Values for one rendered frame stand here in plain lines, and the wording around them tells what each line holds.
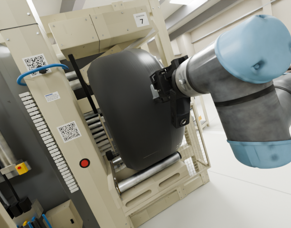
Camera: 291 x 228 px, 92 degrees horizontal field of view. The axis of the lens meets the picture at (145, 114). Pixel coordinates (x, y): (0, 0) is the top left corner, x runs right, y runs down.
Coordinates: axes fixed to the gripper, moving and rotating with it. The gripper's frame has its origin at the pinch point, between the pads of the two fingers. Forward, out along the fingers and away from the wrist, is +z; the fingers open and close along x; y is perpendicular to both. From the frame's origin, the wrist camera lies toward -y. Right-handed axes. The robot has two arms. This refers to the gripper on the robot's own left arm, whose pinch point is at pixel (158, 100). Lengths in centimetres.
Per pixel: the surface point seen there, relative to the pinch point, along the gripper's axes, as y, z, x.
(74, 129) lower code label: 1.3, 22.6, 32.4
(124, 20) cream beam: 54, 43, -16
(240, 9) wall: 274, 538, -867
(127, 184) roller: -30.8, 18.9, 20.8
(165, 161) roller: -30.2, 19.2, 0.1
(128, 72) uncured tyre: 13.3, 5.1, 4.8
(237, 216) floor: -119, 50, -50
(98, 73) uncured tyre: 17.1, 8.7, 14.5
